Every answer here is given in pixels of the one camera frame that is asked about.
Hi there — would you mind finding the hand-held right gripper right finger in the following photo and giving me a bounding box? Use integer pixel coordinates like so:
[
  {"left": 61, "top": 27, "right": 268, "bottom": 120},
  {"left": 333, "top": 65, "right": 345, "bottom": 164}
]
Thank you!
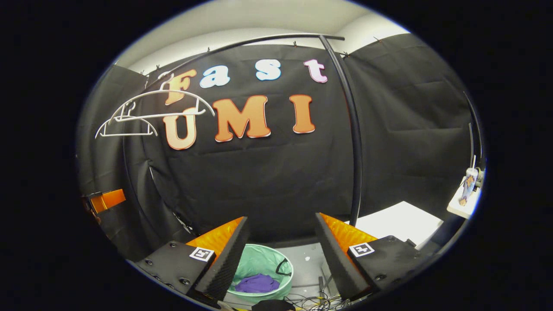
[{"left": 314, "top": 213, "right": 433, "bottom": 302}]

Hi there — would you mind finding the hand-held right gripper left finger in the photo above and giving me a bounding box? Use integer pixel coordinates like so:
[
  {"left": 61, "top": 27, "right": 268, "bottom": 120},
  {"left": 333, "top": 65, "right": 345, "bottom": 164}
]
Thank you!
[{"left": 133, "top": 216, "right": 251, "bottom": 303}]

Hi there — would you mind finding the green laundry hamper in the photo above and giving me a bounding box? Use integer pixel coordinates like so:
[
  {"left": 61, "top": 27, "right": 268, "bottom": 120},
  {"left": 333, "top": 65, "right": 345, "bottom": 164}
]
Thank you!
[{"left": 228, "top": 243, "right": 295, "bottom": 303}]

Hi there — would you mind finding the purple ribbed shirt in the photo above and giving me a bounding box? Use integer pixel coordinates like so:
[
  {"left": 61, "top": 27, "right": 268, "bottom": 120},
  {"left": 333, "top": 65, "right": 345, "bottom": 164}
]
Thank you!
[{"left": 234, "top": 273, "right": 281, "bottom": 294}]

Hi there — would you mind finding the white plastic clothes hanger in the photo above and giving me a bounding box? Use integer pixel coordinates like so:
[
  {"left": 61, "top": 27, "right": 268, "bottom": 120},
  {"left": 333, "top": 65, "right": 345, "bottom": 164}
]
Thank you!
[
  {"left": 95, "top": 102, "right": 159, "bottom": 139},
  {"left": 113, "top": 73, "right": 216, "bottom": 124}
]

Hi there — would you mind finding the black metal clothes rack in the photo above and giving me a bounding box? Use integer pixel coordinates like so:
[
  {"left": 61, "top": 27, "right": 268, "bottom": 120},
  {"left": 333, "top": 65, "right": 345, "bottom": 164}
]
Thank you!
[{"left": 122, "top": 33, "right": 363, "bottom": 228}]

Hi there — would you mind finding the dark object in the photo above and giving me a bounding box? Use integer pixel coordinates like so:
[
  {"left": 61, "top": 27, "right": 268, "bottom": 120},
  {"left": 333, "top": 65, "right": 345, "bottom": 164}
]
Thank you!
[{"left": 252, "top": 299, "right": 296, "bottom": 311}]

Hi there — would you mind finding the white flat board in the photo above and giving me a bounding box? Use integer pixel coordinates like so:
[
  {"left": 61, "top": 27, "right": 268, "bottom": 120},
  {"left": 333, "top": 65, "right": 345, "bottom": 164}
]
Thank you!
[{"left": 344, "top": 200, "right": 444, "bottom": 250}]

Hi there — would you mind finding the black backdrop cloth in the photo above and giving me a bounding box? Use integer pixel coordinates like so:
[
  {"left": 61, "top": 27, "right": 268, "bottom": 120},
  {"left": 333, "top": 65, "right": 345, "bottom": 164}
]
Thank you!
[{"left": 78, "top": 34, "right": 474, "bottom": 260}]

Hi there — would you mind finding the printed bottle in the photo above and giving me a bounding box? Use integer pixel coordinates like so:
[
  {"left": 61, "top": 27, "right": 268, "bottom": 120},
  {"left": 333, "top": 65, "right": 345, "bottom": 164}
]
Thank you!
[{"left": 459, "top": 168, "right": 479, "bottom": 206}]

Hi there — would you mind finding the tangle of cables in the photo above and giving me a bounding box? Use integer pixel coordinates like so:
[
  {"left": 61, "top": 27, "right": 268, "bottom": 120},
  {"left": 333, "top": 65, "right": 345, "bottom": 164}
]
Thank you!
[{"left": 283, "top": 276, "right": 350, "bottom": 311}]

